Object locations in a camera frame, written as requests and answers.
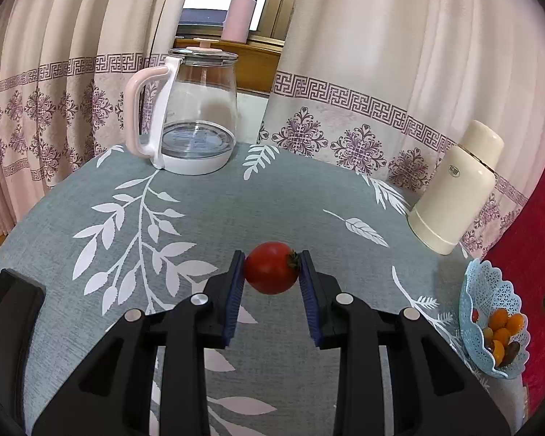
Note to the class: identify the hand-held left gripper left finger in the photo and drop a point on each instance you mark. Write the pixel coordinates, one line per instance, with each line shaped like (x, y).
(235, 299)

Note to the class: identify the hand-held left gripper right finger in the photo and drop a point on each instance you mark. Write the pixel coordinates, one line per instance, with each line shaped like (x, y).
(309, 299)

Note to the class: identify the red tomato with stem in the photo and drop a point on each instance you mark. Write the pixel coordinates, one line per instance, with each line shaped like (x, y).
(270, 268)

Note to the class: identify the light blue plastic lattice basket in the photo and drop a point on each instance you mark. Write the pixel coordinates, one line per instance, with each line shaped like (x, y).
(470, 290)

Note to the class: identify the longan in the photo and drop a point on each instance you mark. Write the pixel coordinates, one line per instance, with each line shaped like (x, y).
(487, 334)

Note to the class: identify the orange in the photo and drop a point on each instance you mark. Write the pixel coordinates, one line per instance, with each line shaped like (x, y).
(498, 319)
(516, 322)

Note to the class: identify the small tangerine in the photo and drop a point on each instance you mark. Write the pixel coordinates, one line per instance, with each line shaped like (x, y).
(502, 336)
(497, 353)

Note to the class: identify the dark brown round fruit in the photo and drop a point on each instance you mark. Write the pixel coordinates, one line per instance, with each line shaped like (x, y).
(511, 352)

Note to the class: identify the cream thermos flask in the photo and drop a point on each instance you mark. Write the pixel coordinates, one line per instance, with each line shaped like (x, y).
(449, 200)

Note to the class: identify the red quilted blanket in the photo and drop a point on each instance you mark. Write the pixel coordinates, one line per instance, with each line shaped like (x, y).
(542, 259)

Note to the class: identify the wooden windowsill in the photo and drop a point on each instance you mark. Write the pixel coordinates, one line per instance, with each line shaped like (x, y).
(254, 63)

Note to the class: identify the pink patterned curtain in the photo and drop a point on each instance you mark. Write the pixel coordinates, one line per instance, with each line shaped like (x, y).
(390, 32)
(72, 32)

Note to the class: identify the pink bottle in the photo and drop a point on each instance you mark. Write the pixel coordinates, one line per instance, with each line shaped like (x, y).
(240, 13)

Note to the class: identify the brown window frame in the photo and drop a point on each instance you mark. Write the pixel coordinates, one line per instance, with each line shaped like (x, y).
(286, 0)

